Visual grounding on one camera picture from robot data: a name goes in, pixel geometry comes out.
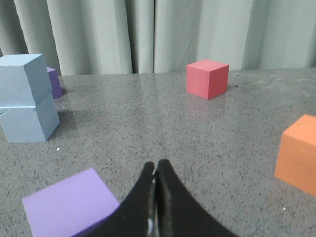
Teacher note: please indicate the smooth red foam cube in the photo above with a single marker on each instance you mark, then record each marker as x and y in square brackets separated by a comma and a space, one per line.
[207, 78]

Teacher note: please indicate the dark purple foam cube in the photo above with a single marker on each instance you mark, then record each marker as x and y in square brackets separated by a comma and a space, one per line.
[55, 83]

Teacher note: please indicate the light purple foam cube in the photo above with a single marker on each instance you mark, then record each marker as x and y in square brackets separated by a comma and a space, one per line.
[70, 206]

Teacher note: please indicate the blue foam cube with cut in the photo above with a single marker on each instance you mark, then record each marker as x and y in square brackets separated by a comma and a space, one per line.
[30, 123]

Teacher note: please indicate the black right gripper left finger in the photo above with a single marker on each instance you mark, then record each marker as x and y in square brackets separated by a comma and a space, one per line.
[135, 217]

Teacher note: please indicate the grey-green curtain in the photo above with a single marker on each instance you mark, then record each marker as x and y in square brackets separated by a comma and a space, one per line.
[81, 37]

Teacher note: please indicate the orange foam cube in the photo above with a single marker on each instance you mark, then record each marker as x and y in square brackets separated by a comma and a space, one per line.
[296, 161]

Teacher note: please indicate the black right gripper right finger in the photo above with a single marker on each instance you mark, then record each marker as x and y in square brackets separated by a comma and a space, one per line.
[179, 214]

